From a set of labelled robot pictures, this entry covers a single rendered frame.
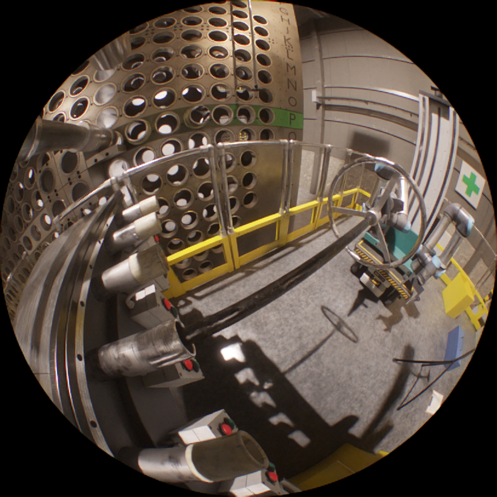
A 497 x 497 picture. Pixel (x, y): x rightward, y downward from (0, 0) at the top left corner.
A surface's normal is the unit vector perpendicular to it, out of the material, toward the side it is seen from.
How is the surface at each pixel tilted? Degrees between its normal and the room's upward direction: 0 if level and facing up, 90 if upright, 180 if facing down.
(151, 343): 11
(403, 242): 90
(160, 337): 4
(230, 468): 4
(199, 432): 0
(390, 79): 90
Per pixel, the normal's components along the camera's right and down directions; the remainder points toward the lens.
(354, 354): -0.04, -0.73
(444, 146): -0.88, 0.36
